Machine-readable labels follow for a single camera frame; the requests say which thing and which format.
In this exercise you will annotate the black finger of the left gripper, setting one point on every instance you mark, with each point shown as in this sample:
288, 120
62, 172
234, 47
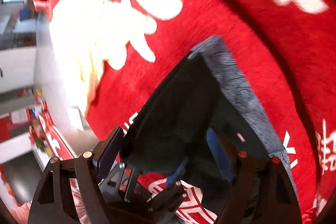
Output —
162, 206
116, 187

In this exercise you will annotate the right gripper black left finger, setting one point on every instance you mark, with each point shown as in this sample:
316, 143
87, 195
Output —
53, 201

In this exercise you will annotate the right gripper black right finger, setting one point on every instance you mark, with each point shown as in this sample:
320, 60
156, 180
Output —
260, 190

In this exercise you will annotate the black pants with grey waistband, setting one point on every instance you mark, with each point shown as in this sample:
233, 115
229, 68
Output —
205, 92

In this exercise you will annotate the red sofa cover white characters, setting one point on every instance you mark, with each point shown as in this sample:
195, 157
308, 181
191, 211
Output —
285, 48

